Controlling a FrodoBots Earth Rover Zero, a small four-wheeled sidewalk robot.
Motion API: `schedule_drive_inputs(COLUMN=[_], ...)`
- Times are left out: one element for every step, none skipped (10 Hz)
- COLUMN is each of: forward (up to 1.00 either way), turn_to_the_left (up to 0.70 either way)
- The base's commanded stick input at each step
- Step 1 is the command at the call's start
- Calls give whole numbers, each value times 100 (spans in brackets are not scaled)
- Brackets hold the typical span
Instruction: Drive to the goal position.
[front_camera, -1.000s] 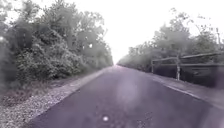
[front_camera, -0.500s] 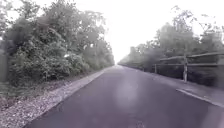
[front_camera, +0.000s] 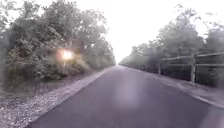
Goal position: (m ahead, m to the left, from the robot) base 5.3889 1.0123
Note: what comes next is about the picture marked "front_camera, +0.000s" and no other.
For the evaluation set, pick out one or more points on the pale gravel strip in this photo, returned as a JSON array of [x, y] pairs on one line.
[[196, 91], [36, 106]]

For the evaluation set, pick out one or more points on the wooden rail fence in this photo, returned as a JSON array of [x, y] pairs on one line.
[[192, 68]]

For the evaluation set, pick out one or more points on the row of trees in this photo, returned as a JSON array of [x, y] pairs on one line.
[[180, 43], [43, 46]]

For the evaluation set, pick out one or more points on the dark grey asphalt path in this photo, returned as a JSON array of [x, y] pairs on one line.
[[126, 103]]

